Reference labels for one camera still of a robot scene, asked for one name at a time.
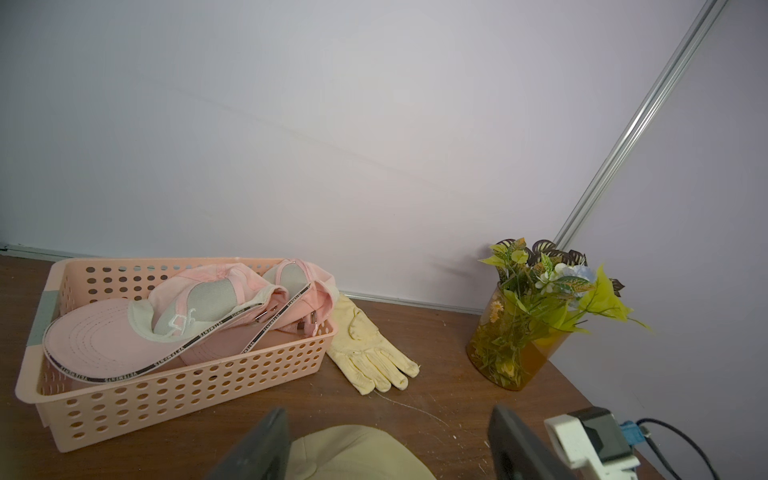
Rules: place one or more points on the cream work glove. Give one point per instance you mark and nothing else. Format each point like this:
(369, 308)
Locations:
(365, 357)

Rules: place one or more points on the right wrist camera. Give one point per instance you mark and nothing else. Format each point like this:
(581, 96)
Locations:
(594, 443)

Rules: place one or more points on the beige baseball cap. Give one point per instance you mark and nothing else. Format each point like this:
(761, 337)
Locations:
(353, 452)

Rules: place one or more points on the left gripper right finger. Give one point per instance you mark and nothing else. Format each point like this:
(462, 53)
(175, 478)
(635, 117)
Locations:
(518, 453)

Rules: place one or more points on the pink baseball cap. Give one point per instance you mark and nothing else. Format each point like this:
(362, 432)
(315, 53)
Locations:
(203, 313)
(311, 297)

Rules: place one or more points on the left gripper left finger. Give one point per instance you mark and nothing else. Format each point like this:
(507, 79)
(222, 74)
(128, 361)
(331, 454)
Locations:
(262, 453)

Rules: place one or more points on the pink plastic basket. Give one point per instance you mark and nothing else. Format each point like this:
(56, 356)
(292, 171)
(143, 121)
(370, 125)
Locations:
(79, 414)

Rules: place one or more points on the artificial green plant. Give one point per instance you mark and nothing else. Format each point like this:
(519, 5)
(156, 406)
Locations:
(545, 286)

